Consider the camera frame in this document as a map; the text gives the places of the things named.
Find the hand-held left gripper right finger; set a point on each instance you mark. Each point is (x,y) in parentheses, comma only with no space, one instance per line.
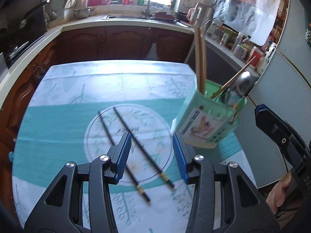
(181,157)

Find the grey refrigerator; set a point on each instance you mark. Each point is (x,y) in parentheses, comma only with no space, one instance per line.
(274,82)

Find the black frying pan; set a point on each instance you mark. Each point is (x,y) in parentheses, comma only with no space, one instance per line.
(31,13)

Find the white kitchen countertop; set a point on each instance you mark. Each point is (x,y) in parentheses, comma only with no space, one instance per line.
(80,23)

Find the red pot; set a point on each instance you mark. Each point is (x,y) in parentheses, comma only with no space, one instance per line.
(165,16)

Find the steel pot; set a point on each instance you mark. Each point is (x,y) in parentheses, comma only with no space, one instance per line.
(82,12)

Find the glass pitcher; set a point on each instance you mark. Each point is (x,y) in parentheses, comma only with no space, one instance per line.
(215,30)

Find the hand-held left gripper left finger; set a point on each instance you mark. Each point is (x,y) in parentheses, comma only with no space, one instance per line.
(122,157)

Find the white mug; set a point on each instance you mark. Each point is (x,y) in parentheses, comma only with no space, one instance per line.
(240,52)

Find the steel kitchen sink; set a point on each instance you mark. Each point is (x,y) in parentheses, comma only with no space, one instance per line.
(126,17)

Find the green plastic utensil holder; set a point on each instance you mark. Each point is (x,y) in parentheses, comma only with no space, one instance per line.
(206,119)

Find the person's right hand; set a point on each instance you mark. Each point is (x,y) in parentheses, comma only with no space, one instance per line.
(278,191)

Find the green dish soap bottle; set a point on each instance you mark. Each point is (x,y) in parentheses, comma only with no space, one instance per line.
(141,1)

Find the white plastic bottle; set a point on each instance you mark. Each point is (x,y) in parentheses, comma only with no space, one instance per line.
(238,40)

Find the blue tablecloth clip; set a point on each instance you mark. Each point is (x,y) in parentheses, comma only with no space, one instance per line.
(11,156)

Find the teal white patterned tablecloth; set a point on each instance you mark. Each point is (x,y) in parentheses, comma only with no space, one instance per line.
(53,126)

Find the black gold-banded chopstick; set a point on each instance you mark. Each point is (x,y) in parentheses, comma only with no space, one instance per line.
(146,150)
(106,126)

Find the small glass jar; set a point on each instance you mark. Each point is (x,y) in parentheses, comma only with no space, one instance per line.
(225,38)

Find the steel electric kettle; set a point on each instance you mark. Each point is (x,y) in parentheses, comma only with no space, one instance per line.
(203,14)

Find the red plastic bowl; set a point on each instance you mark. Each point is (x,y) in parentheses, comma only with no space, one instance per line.
(94,2)

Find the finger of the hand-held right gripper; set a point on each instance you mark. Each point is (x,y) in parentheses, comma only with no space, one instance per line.
(269,123)

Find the cooking oil bottle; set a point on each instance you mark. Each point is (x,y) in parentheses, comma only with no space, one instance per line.
(247,42)

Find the steel faucet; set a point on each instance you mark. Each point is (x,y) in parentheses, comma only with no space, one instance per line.
(148,2)

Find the wall plastic sheet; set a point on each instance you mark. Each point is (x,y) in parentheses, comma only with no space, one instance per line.
(252,9)

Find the patterned bamboo chopstick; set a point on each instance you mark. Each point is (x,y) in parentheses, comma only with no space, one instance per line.
(233,78)

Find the red-label jar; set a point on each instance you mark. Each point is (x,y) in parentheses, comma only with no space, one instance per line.
(254,58)

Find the gas stove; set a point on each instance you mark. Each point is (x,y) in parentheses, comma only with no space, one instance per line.
(15,51)

